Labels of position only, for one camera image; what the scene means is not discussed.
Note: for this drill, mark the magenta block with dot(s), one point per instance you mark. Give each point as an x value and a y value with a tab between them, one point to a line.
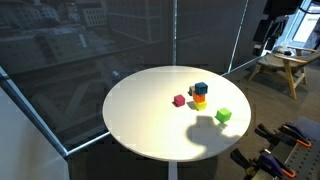
179	100

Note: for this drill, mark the blue block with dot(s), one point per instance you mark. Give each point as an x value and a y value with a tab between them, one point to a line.
201	88

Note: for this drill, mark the grey block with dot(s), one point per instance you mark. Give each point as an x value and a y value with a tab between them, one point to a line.
191	90

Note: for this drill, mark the perforated metal board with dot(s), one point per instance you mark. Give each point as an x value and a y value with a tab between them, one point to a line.
303	163

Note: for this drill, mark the green block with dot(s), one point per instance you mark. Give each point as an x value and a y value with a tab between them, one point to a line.
223	115

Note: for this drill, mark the orange block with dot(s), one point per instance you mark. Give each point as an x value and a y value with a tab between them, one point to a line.
198	97

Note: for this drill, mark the black spring clamp orange tips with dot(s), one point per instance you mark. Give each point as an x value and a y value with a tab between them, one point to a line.
293	135
266	163

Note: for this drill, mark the slanted grey window mullion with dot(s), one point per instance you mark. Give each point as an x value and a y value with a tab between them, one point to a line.
238	36

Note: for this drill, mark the wooden lounge chair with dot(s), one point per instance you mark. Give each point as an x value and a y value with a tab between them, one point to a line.
283	63

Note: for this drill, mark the yellow-green block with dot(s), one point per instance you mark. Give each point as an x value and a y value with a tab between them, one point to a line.
200	106

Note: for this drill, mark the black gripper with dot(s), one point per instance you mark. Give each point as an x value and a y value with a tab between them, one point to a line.
270	33

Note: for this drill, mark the white table leg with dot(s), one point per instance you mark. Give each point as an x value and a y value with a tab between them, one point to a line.
172	171

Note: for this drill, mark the grey window post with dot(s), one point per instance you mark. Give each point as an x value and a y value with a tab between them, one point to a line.
31	115

